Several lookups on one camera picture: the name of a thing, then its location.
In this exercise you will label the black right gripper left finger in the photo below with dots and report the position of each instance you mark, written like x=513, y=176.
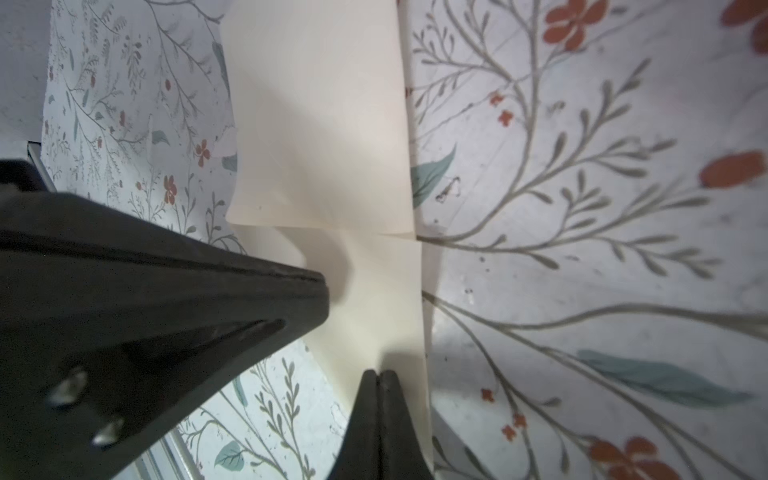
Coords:
x=359, y=455

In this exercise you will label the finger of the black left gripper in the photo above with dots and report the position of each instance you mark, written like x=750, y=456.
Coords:
x=114, y=329

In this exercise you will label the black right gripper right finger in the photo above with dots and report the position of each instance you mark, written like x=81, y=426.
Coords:
x=400, y=455

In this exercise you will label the cream square paper sheet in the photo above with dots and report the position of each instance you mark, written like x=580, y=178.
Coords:
x=323, y=179

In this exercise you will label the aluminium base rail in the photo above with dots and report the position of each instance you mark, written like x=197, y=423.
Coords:
x=168, y=458

